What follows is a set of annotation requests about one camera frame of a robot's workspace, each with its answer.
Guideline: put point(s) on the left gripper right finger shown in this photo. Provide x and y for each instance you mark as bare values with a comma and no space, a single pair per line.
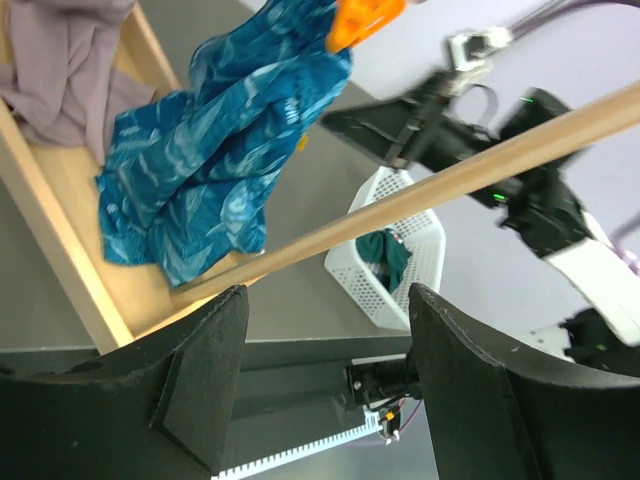
498,408

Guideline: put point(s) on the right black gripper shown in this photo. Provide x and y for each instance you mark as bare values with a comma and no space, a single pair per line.
418,127

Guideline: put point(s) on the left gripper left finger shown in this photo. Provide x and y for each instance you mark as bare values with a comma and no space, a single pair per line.
157,408

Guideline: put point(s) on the white round clip hanger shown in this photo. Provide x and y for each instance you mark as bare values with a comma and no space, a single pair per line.
356,20

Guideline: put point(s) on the blue patterned cloth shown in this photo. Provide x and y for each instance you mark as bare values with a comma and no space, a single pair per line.
187,177

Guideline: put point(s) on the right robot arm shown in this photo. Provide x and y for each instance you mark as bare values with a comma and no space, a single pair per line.
552,222

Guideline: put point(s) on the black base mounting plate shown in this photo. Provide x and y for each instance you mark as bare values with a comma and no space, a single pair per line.
274,375

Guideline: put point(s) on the dark teal sock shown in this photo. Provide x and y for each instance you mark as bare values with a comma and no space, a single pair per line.
384,252

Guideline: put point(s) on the white perforated plastic basket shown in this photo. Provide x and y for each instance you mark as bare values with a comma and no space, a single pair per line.
425,237

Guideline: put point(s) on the wooden rod stand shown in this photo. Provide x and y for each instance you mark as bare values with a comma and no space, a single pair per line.
53,189

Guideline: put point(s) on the lilac cloth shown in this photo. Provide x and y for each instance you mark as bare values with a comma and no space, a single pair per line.
62,86

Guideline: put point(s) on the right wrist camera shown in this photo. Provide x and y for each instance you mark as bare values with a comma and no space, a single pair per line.
469,55

